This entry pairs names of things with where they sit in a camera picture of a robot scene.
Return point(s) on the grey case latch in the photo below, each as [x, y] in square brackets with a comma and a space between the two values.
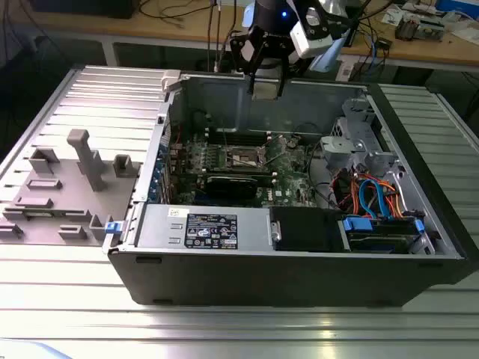
[170, 80]

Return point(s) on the metal locking lever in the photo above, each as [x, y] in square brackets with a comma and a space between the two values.
[225, 142]

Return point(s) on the black PC case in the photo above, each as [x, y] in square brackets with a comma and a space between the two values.
[262, 276]

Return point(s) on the metal cooler device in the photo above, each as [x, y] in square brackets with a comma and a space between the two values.
[406, 30]

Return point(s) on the metal drive cage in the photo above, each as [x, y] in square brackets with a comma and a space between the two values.
[337, 147]

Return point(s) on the white tag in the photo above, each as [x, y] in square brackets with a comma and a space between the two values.
[347, 72]

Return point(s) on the black graphics card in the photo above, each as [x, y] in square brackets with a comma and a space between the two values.
[232, 185]

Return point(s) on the silver CPU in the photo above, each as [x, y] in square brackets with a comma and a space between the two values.
[265, 89]

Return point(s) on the grey parts rack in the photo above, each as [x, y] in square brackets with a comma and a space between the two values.
[75, 209]

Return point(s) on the grey power supply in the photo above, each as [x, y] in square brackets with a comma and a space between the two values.
[161, 228]

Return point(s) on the pale blue object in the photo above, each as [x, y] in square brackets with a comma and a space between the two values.
[30, 351]

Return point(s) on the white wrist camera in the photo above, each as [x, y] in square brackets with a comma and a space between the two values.
[310, 43]

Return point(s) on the green motherboard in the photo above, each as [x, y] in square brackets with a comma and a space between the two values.
[288, 175]

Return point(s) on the hard disk in blue carrier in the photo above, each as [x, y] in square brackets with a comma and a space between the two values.
[357, 224]

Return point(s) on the CPU socket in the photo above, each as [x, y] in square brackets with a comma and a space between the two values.
[243, 155]

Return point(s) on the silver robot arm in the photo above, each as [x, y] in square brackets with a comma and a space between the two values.
[329, 56]

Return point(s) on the small black box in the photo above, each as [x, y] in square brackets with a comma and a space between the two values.
[384, 43]

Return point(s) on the dark box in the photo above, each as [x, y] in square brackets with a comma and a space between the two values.
[82, 7]

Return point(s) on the blue box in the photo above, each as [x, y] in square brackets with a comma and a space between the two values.
[456, 4]

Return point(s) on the black plastic shroud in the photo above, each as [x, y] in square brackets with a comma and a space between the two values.
[303, 228]

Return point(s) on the wooden desk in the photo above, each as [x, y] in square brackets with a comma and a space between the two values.
[168, 28]

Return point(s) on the blue case latch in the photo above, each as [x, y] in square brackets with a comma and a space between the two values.
[113, 229]

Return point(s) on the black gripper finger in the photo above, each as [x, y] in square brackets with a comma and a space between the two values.
[251, 82]
[281, 82]

